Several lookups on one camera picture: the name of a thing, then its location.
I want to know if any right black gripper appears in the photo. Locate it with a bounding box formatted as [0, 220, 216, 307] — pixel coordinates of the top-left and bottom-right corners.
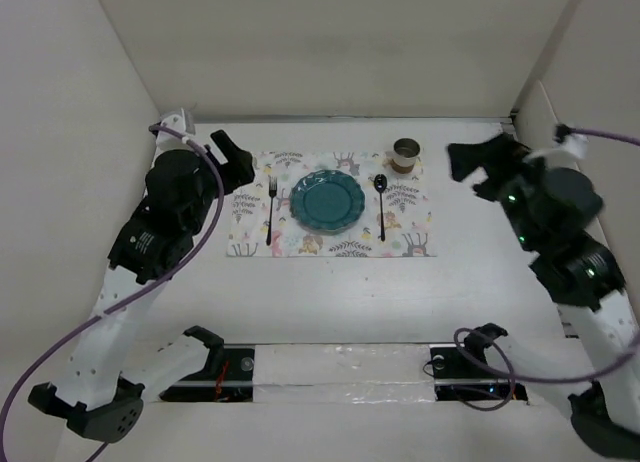
[441, 130, 550, 249]

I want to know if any black metal fork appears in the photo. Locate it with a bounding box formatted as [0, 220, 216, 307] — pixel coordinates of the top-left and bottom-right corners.
[266, 176, 278, 246]

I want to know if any teal scalloped plate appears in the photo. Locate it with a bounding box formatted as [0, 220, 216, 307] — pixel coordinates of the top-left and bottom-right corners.
[290, 170, 366, 233]

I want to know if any brown paper cup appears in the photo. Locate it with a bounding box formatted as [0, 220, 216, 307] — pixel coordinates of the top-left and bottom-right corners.
[390, 138, 421, 175]

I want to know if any animal print cloth napkin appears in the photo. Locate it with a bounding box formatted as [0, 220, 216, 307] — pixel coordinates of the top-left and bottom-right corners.
[226, 150, 436, 258]

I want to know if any metal spoon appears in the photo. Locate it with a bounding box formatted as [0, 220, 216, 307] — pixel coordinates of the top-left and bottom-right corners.
[373, 173, 388, 242]

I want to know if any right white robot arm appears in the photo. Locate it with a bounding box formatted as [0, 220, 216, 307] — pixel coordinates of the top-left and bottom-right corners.
[447, 133, 639, 461]

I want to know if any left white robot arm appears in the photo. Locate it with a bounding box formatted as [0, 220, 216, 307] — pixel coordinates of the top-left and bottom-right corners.
[28, 109, 255, 444]

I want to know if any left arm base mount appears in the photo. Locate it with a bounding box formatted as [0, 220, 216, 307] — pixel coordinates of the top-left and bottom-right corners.
[160, 345, 255, 403]

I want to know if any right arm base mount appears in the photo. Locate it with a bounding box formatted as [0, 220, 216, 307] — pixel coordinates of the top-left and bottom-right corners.
[422, 343, 529, 408]

